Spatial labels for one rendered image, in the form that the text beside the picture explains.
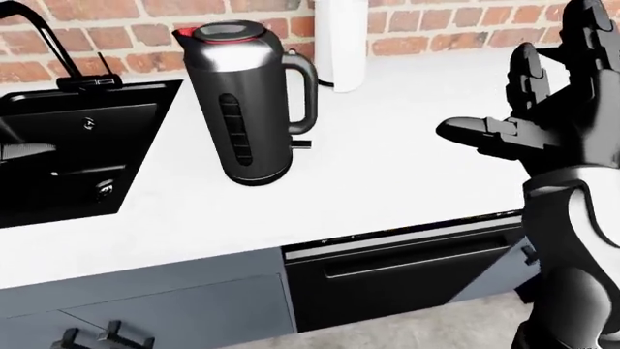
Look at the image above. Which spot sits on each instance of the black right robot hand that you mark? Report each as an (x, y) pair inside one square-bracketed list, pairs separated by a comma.
[(576, 120)]

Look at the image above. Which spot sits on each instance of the black silver electric kettle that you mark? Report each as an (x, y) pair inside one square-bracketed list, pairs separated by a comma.
[(249, 105)]

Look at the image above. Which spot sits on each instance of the black dishwasher front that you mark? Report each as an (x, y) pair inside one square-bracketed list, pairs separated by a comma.
[(402, 276)]

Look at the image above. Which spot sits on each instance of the white paper towel roll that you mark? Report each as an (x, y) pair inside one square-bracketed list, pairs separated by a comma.
[(340, 43)]

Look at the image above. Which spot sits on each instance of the grey cabinet door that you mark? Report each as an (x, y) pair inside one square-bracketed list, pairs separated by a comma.
[(160, 312)]

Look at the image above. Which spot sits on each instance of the black kitchen sink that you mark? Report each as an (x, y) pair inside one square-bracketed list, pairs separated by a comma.
[(72, 149)]

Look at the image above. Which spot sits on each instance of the black sink faucet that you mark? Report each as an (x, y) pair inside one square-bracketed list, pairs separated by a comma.
[(58, 54)]

